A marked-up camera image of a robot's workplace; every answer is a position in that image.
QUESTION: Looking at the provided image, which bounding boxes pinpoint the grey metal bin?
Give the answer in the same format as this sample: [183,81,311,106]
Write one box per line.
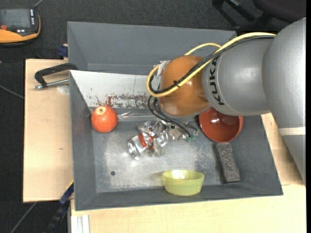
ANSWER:
[67,21,284,211]

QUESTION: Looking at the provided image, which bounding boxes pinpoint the red-brown bowl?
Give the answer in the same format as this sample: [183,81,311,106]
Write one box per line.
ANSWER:
[198,106,244,143]

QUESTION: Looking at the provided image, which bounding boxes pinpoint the yellow-green plastic cup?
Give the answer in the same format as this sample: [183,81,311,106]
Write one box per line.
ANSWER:
[161,169,205,196]

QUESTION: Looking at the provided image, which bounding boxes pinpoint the dark green flat block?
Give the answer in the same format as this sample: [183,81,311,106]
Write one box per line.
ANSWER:
[213,142,242,184]

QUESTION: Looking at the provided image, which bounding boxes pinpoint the orange fruit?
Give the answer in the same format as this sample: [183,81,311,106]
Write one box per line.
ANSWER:
[90,105,119,133]

